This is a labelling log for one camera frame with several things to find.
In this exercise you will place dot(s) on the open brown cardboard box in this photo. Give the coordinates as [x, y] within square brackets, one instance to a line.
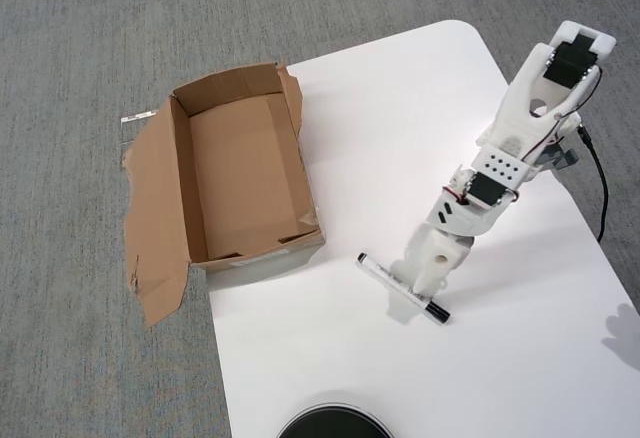
[240, 178]

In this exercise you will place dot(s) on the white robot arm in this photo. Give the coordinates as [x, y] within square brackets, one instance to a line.
[517, 103]

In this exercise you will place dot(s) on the white marker pen black cap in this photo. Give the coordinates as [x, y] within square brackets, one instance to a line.
[387, 278]

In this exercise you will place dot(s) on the black round disc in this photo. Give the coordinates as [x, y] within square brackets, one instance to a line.
[332, 423]

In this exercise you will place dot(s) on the white gripper with hole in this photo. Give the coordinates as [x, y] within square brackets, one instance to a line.
[439, 259]

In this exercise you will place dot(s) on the white paper strip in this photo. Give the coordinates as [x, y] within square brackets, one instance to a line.
[137, 117]

